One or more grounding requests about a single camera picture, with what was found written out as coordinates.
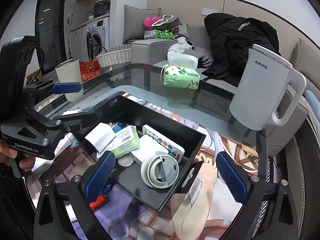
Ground light blue pillow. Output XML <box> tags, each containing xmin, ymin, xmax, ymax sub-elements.
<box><xmin>304</xmin><ymin>90</ymin><xmax>320</xmax><ymax>119</ymax></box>

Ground white glue bottle red cap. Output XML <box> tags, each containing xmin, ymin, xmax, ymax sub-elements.
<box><xmin>89</xmin><ymin>195</ymin><xmax>106</xmax><ymax>211</ymax></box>

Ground white power adapter cube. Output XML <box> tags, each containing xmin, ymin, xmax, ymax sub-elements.
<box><xmin>85</xmin><ymin>122</ymin><xmax>116</xmax><ymax>153</ymax></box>

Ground pink plush toy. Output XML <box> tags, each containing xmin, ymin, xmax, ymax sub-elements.
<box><xmin>143</xmin><ymin>16</ymin><xmax>161</xmax><ymax>30</ymax></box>

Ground white woven basket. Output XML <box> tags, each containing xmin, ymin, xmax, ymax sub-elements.
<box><xmin>96</xmin><ymin>44</ymin><xmax>131</xmax><ymax>68</ymax></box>

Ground person's left hand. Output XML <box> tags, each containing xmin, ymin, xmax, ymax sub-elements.
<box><xmin>0</xmin><ymin>140</ymin><xmax>35</xmax><ymax>172</ymax></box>

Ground white wall socket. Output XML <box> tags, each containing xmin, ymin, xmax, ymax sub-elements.
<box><xmin>201</xmin><ymin>8</ymin><xmax>219</xmax><ymax>16</ymax></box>

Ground black open cardboard box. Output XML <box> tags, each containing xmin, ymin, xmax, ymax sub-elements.
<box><xmin>73</xmin><ymin>95</ymin><xmax>205</xmax><ymax>212</ymax></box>

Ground white square adapter box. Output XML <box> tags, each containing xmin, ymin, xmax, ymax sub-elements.
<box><xmin>130</xmin><ymin>135</ymin><xmax>168</xmax><ymax>165</ymax></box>

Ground green tissue pack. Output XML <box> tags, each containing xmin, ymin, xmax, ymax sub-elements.
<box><xmin>161</xmin><ymin>53</ymin><xmax>200</xmax><ymax>90</ymax></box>

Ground anime printed desk mat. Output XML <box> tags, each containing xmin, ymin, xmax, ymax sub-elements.
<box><xmin>25</xmin><ymin>86</ymin><xmax>276</xmax><ymax>239</ymax></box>

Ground white and grey clothes pile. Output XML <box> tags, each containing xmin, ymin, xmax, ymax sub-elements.
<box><xmin>143</xmin><ymin>25</ymin><xmax>214</xmax><ymax>68</ymax></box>

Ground white electric kettle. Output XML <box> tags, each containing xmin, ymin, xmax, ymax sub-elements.
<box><xmin>229</xmin><ymin>44</ymin><xmax>306</xmax><ymax>131</ymax></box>

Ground bed with beige headboard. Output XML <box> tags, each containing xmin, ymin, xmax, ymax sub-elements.
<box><xmin>291</xmin><ymin>39</ymin><xmax>319</xmax><ymax>239</ymax></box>

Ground red gift box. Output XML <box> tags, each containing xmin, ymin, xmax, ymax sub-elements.
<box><xmin>80</xmin><ymin>60</ymin><xmax>101</xmax><ymax>82</ymax></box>

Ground white washing machine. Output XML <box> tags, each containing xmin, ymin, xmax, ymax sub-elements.
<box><xmin>86</xmin><ymin>17</ymin><xmax>110</xmax><ymax>61</ymax></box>

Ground black puffer jacket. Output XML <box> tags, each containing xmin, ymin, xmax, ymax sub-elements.
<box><xmin>202</xmin><ymin>13</ymin><xmax>280</xmax><ymax>87</ymax></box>

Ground green printed bag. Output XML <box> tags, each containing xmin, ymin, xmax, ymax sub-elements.
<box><xmin>155</xmin><ymin>30</ymin><xmax>175</xmax><ymax>40</ymax></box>

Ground grey sofa cushion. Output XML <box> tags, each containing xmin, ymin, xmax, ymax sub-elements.
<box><xmin>124</xmin><ymin>5</ymin><xmax>161</xmax><ymax>43</ymax></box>

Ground green case with label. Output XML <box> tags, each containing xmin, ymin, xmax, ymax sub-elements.
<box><xmin>107</xmin><ymin>125</ymin><xmax>140</xmax><ymax>159</ymax></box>

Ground grey sofa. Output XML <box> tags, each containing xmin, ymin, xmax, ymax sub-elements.
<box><xmin>123</xmin><ymin>4</ymin><xmax>309</xmax><ymax>156</ymax></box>

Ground white remote colored buttons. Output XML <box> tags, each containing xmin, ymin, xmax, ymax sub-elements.
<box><xmin>142</xmin><ymin>125</ymin><xmax>185</xmax><ymax>163</ymax></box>

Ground round white grey device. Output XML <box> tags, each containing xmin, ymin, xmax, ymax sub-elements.
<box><xmin>140</xmin><ymin>152</ymin><xmax>179</xmax><ymax>189</ymax></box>

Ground cream tumbler cup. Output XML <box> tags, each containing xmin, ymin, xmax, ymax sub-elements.
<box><xmin>55</xmin><ymin>59</ymin><xmax>84</xmax><ymax>102</ymax></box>

